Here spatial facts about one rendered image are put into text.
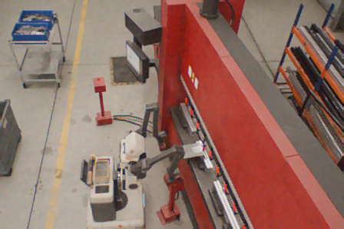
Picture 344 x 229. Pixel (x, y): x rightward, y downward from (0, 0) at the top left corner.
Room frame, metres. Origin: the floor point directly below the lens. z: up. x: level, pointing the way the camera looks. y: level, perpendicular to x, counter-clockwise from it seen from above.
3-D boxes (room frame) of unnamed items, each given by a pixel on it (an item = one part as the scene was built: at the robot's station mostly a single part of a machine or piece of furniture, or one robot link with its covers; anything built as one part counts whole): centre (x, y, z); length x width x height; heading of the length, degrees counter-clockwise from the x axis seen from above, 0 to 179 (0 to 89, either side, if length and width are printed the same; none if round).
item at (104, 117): (3.67, 1.05, 0.41); 0.25 x 0.20 x 0.83; 108
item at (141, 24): (3.47, 0.40, 1.53); 0.51 x 0.25 x 0.85; 34
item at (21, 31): (4.59, 2.30, 0.92); 0.50 x 0.36 x 0.18; 99
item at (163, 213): (2.12, -0.07, 0.06); 0.25 x 0.20 x 0.12; 117
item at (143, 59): (3.38, 0.44, 1.42); 0.45 x 0.12 x 0.36; 34
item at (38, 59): (4.76, 2.32, 0.47); 0.90 x 0.66 x 0.95; 9
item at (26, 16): (5.01, 2.35, 0.92); 0.50 x 0.36 x 0.18; 99
